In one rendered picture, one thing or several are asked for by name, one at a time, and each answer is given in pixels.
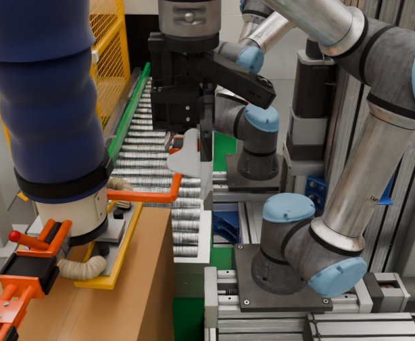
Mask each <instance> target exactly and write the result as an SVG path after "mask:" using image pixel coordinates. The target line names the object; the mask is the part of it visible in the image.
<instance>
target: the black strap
mask: <svg viewBox="0 0 415 341"><path fill-rule="evenodd" d="M113 169H114V165H113V160H112V158H110V157H109V152H108V150H107V148H106V147H105V155H104V159H103V161H102V162H101V164H100V165H99V166H98V167H97V168H96V169H95V170H93V171H91V172H89V173H88V174H86V175H84V176H81V177H79V178H77V179H73V180H69V181H63V182H59V183H33V182H30V181H27V180H25V179H24V178H23V177H21V176H20V175H19V173H18V172H17V170H16V168H15V166H14V173H15V176H16V180H17V183H18V186H19V188H20V189H21V190H22V191H23V192H25V193H27V194H28V195H31V196H34V197H38V198H45V199H59V198H69V197H72V196H77V195H79V194H83V193H85V192H87V191H89V190H92V189H93V188H95V187H97V186H98V185H99V184H100V183H102V182H103V181H104V180H105V179H109V177H110V175H111V173H112V171H113Z"/></svg>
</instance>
